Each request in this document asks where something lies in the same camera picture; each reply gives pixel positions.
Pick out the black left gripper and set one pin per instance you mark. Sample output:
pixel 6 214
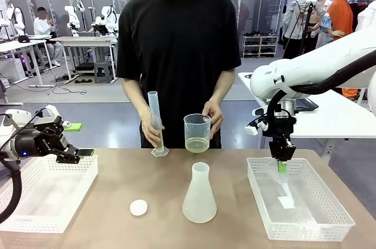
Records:
pixel 44 140

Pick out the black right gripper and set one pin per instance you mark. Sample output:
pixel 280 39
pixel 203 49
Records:
pixel 279 128

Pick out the translucent plastic funnel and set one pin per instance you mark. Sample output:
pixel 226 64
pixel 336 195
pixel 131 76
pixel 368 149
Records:
pixel 284 183

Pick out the clear plastic measuring beaker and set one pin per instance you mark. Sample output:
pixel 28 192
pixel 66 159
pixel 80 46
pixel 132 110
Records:
pixel 196 134

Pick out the translucent plastic graduated cylinder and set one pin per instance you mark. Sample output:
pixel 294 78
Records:
pixel 154 105

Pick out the translucent plastic conical flask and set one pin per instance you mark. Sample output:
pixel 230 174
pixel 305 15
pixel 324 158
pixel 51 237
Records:
pixel 199 202

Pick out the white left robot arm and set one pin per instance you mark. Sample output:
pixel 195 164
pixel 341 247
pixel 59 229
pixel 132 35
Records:
pixel 14 119

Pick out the person's left forearm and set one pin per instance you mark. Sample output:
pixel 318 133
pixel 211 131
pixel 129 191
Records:
pixel 223 87

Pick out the person's right forearm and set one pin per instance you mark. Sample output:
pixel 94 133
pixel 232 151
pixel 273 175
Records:
pixel 135 99

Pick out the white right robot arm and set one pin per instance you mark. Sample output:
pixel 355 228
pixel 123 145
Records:
pixel 317 64

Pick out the person's left hand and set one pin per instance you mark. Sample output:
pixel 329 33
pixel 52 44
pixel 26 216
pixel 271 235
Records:
pixel 216 117

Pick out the person's right hand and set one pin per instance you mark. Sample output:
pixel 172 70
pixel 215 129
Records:
pixel 149 131

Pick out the small white paper card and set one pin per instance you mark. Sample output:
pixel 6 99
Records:
pixel 287 202

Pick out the dark grey laptop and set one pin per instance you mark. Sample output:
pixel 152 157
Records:
pixel 307 104

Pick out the white perforated plastic basket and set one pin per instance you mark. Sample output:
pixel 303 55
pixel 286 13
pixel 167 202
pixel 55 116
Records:
pixel 317 219
pixel 50 193

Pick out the large white work table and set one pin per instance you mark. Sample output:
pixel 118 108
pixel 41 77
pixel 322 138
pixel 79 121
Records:
pixel 332 119

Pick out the black box under table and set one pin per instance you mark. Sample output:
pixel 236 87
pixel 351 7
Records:
pixel 85 67

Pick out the grey plastic stool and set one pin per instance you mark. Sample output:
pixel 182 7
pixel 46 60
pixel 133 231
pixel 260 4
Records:
pixel 103 72

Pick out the white round lid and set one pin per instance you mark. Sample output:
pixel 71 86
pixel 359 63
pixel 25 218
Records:
pixel 138 208

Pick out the white metal-leg table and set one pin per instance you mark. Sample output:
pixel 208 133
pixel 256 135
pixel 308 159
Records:
pixel 88 41

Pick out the white shoe rack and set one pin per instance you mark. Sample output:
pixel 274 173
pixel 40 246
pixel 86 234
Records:
pixel 260 46

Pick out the white office desk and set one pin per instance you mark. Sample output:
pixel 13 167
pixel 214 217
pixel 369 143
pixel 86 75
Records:
pixel 17 47

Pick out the black cap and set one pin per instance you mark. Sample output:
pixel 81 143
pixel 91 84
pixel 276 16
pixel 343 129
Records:
pixel 24 38

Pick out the seated person in white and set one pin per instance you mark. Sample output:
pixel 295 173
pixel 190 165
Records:
pixel 44 30

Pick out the white humanoid robot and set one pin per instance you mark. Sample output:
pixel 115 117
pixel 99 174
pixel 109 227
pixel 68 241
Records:
pixel 14 18
pixel 107 20
pixel 73 15

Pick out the black tripod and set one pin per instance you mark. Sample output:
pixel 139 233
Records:
pixel 307 26

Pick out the standing person in light clothes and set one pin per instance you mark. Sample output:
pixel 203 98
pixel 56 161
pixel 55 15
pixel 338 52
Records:
pixel 324 26

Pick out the mannequin in grey shirt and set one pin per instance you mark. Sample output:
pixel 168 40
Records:
pixel 296 17

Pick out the person in black t-shirt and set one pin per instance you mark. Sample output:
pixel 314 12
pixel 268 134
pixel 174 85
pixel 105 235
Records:
pixel 179 40

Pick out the mannequin in orange clothes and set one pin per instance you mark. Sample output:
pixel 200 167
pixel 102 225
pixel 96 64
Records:
pixel 340 14

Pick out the mannequin in white garment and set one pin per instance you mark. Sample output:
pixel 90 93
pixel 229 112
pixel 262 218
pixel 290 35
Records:
pixel 367 17

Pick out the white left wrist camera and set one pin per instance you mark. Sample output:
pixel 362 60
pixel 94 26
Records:
pixel 51 111

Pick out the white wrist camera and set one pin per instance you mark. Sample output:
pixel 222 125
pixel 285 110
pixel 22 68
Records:
pixel 252 130
pixel 51 111

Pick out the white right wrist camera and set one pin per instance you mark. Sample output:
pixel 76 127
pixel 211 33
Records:
pixel 252 130

